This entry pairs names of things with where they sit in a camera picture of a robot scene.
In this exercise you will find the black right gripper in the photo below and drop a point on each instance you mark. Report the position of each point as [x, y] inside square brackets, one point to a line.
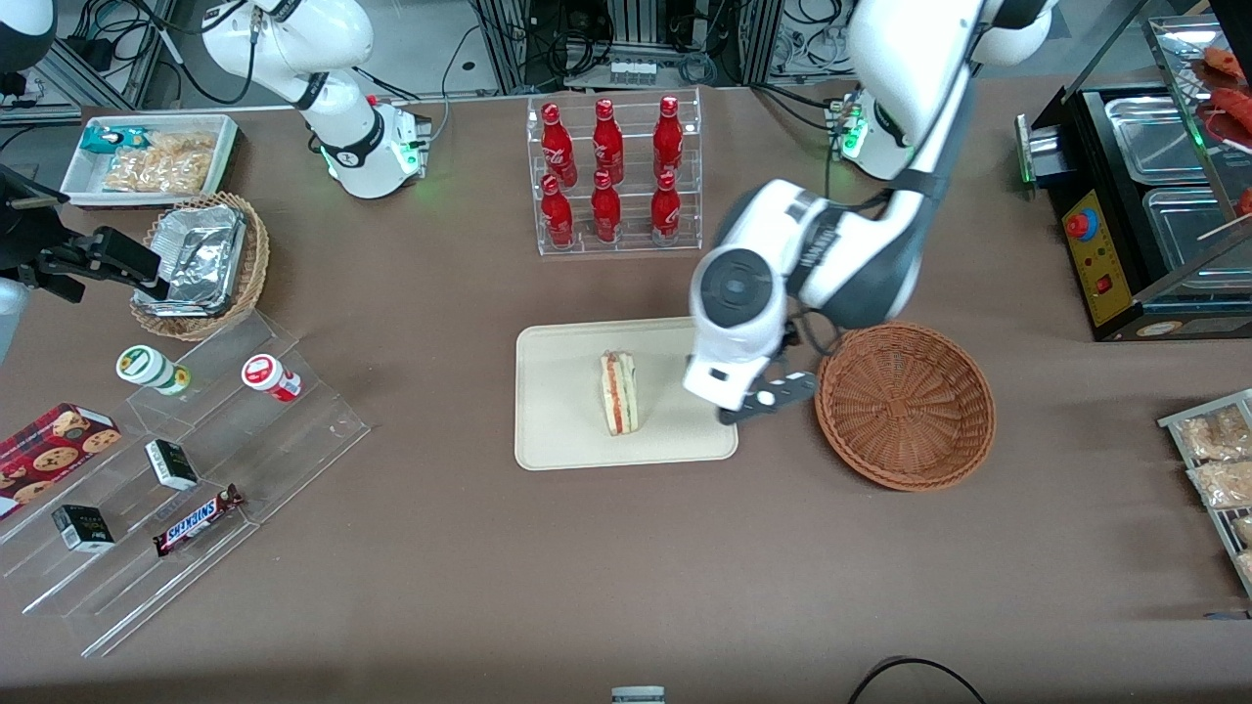
[22, 238]

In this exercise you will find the triangular sandwich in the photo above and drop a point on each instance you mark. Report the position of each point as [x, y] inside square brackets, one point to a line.
[619, 396]

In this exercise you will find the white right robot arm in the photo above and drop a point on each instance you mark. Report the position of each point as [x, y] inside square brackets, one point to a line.
[333, 39]

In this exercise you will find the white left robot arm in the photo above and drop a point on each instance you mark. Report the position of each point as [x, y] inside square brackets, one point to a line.
[910, 59]

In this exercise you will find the aluminium foil tray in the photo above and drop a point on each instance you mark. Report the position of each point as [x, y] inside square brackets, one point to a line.
[201, 254]

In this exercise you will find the tan wicker basket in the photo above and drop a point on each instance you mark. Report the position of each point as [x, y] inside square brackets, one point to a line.
[256, 274]

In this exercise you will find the beige plastic tray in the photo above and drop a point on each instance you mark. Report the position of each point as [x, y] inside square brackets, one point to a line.
[562, 391]

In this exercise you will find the brown round wicker basket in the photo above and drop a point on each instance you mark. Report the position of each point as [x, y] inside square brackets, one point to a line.
[910, 420]

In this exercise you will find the tray of packaged snacks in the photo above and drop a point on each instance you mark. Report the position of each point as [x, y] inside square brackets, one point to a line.
[1179, 418]

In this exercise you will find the white rectangular bin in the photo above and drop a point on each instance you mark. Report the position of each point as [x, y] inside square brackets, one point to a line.
[78, 186]

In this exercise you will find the clear cracker bag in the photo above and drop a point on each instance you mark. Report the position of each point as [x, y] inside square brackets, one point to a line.
[156, 174]
[186, 144]

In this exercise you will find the green lid cup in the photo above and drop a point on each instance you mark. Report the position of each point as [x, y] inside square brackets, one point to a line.
[147, 367]

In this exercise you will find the teal snack packet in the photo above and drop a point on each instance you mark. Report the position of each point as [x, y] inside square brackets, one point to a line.
[103, 139]

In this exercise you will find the red lid cup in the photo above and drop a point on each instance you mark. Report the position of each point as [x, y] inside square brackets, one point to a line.
[266, 375]

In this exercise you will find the small black box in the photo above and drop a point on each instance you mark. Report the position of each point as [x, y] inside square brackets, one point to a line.
[171, 464]
[83, 529]

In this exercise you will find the red cookie box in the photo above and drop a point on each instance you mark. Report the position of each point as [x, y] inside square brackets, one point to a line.
[49, 455]

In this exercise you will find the clear acrylic stepped shelf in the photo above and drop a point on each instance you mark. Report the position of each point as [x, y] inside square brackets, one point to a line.
[313, 430]

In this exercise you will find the Snickers chocolate bar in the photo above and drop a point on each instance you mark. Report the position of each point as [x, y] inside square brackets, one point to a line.
[196, 520]

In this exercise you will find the red cola bottle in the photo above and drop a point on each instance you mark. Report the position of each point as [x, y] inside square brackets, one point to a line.
[608, 147]
[605, 212]
[668, 142]
[665, 212]
[558, 217]
[556, 147]

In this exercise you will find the white power strip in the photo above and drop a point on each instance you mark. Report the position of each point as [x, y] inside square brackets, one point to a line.
[633, 71]

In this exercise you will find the clear acrylic bottle rack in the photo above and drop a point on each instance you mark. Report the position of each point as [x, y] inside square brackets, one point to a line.
[687, 244]

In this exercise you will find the grey device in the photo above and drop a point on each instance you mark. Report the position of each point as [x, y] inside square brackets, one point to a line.
[638, 696]

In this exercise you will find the black hot food display case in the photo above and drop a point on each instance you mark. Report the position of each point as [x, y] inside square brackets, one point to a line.
[1115, 225]

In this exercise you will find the steel food pan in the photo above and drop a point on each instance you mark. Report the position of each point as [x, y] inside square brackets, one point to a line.
[1184, 230]
[1154, 137]

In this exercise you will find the clear snack bag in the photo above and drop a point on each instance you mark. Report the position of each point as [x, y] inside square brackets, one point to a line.
[1244, 530]
[1223, 484]
[1245, 567]
[1213, 435]

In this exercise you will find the red sausage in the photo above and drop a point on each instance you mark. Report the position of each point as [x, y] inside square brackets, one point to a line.
[1234, 112]
[1223, 61]

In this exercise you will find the aluminium frame rack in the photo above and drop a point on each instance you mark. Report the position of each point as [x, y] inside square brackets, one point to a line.
[509, 39]

